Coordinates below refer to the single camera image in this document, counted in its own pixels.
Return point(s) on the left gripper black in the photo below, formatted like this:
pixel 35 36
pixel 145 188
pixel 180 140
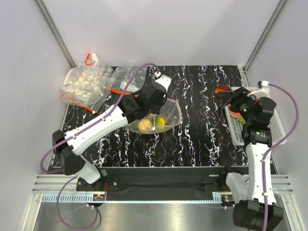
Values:
pixel 157 110

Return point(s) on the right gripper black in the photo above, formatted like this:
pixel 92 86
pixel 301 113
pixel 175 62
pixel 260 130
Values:
pixel 239 96

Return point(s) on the green yellow orange fruit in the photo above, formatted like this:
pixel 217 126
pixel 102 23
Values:
pixel 160 122

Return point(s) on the clear dotted zip bag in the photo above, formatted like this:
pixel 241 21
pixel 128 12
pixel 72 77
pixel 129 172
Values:
pixel 171 112

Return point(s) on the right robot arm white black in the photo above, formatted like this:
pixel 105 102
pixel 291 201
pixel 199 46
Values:
pixel 255 204

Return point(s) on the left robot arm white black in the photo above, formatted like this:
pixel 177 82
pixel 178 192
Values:
pixel 70 146

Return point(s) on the clear zip bag orange zipper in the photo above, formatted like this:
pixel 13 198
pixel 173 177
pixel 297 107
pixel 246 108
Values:
pixel 122 74

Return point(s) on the pile of dotted zip bags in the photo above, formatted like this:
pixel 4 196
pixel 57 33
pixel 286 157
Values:
pixel 87 87

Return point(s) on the green grape bunch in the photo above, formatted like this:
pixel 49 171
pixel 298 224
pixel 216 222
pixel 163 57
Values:
pixel 242 121

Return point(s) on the watermelon slice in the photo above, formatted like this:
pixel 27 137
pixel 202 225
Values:
pixel 234 114

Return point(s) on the white plastic fruit basket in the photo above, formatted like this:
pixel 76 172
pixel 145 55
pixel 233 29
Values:
pixel 241 133

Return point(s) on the dark red fruit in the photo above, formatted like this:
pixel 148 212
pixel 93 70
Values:
pixel 222 91

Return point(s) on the black marble pattern mat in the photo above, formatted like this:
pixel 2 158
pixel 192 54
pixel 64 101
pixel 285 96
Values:
pixel 201 139

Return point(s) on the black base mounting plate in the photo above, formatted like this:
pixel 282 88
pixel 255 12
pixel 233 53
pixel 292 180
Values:
pixel 115 179

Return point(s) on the right small connector box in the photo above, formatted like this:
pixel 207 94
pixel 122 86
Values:
pixel 228 200

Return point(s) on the small connector box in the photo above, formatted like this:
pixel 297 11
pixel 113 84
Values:
pixel 99 197
pixel 228 200

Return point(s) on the left small connector box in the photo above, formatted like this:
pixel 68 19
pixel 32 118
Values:
pixel 99 197

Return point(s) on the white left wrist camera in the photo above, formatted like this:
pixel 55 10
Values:
pixel 165 81

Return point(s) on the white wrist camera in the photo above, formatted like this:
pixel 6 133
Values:
pixel 165 81
pixel 262 91

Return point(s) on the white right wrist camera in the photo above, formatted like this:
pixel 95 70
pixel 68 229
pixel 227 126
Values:
pixel 262 91

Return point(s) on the right aluminium frame post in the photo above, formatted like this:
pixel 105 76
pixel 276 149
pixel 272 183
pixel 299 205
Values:
pixel 270 24

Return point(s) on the aluminium frame post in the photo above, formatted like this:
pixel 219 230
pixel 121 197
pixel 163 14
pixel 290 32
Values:
pixel 270 24
pixel 54 31

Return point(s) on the left aluminium frame post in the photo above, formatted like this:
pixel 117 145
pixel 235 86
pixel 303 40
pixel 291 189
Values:
pixel 54 31

